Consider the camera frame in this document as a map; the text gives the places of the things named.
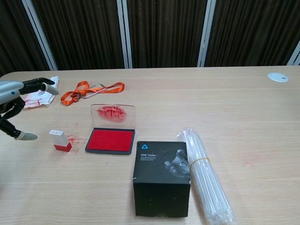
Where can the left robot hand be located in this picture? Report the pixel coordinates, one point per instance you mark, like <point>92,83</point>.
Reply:
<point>9,92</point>

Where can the white red stamp block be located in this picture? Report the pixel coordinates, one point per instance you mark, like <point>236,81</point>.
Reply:
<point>60,140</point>

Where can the pink white tissue pack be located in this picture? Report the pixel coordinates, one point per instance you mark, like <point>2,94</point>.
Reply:
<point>42,97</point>

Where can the red ink pad with lid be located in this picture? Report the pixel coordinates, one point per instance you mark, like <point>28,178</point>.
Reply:
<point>110,140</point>

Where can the black VIVE Tracker box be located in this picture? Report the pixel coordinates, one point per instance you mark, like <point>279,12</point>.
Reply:
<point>161,173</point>

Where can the yellow rubber band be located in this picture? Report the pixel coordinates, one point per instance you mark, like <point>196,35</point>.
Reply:
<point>199,161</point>

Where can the clear plastic tube bundle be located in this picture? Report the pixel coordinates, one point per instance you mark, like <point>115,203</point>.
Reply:
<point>206,173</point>

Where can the grey partition post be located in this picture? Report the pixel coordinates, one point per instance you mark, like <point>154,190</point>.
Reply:
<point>206,32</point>
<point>124,35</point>
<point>39,35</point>
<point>294,55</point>

